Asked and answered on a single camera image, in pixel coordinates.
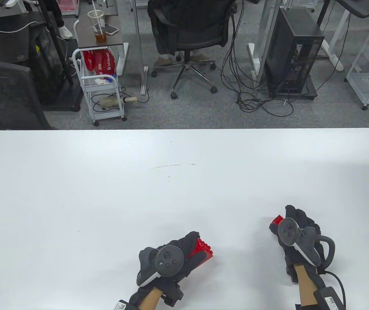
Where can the brown side table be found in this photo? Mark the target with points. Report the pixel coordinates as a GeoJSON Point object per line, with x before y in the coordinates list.
{"type": "Point", "coordinates": [87, 35]}

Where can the pink box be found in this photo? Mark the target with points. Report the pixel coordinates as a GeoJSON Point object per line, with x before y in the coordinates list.
{"type": "Point", "coordinates": [66, 5]}

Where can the black swivel office chair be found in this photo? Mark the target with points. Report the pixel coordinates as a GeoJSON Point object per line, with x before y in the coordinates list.
{"type": "Point", "coordinates": [204, 41]}

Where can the black labelled forearm box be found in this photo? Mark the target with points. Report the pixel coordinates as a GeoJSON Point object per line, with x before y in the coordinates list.
{"type": "Point", "coordinates": [328, 298]}
{"type": "Point", "coordinates": [120, 305]}

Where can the grey tracking controller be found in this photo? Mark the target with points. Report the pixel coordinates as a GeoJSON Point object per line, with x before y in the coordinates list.
{"type": "Point", "coordinates": [168, 261]}
{"type": "Point", "coordinates": [305, 247]}

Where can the grey mesh chair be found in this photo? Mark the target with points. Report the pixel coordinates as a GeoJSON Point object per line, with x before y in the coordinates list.
{"type": "Point", "coordinates": [10, 45]}

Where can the red toy brick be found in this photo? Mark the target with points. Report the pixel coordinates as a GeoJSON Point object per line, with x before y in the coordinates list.
{"type": "Point", "coordinates": [276, 220]}

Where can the red printed plastic bag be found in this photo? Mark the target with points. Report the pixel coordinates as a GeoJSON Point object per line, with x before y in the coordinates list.
{"type": "Point", "coordinates": [99, 61]}

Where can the clear plastic drink cup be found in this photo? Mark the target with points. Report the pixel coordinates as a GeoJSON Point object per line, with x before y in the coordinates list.
{"type": "Point", "coordinates": [100, 38]}

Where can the white desk leg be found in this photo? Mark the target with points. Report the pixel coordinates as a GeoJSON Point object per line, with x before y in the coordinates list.
{"type": "Point", "coordinates": [334, 59]}

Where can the black computer tower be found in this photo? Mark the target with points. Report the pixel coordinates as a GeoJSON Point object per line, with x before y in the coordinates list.
{"type": "Point", "coordinates": [296, 35]}

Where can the black mesh office chair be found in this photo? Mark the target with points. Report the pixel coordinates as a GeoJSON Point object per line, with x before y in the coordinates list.
{"type": "Point", "coordinates": [3, 93]}

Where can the person's left forearm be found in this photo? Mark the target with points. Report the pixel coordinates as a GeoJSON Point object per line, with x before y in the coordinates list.
{"type": "Point", "coordinates": [149, 298]}

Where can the smartphone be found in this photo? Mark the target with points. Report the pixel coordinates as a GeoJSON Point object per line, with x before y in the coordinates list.
{"type": "Point", "coordinates": [111, 29]}

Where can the white rolling cart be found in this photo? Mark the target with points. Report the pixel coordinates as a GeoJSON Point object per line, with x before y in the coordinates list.
{"type": "Point", "coordinates": [107, 113]}

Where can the dark desk top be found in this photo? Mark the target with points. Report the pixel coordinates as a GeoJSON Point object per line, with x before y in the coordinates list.
{"type": "Point", "coordinates": [362, 8]}

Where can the person's left hand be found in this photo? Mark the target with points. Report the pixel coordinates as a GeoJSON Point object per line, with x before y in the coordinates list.
{"type": "Point", "coordinates": [189, 245]}

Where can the white desk frame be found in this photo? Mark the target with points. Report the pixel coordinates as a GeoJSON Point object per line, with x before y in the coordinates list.
{"type": "Point", "coordinates": [270, 29]}

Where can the person's right hand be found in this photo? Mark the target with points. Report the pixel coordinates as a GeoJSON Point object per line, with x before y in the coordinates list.
{"type": "Point", "coordinates": [302, 216]}

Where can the black tower dolly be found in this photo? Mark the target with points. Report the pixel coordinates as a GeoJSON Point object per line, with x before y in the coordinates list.
{"type": "Point", "coordinates": [312, 92]}

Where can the stack of red toy bricks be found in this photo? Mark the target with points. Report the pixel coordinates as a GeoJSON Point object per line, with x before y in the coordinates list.
{"type": "Point", "coordinates": [204, 250]}

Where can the beige handheld tool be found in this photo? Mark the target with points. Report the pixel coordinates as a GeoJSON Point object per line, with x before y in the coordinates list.
{"type": "Point", "coordinates": [113, 102]}

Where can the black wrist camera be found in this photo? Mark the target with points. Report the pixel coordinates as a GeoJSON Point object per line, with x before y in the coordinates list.
{"type": "Point", "coordinates": [173, 295]}

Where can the white drinking straw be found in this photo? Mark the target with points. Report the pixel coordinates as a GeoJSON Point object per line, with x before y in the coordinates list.
{"type": "Point", "coordinates": [98, 17]}

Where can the aluminium frame post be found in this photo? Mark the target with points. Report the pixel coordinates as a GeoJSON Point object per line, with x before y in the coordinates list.
{"type": "Point", "coordinates": [138, 38]}

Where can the black floor stand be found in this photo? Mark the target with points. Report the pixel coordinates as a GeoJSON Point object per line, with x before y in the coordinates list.
{"type": "Point", "coordinates": [65, 101]}

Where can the white and blue packet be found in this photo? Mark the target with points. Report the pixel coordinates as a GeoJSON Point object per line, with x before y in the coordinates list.
{"type": "Point", "coordinates": [102, 80]}

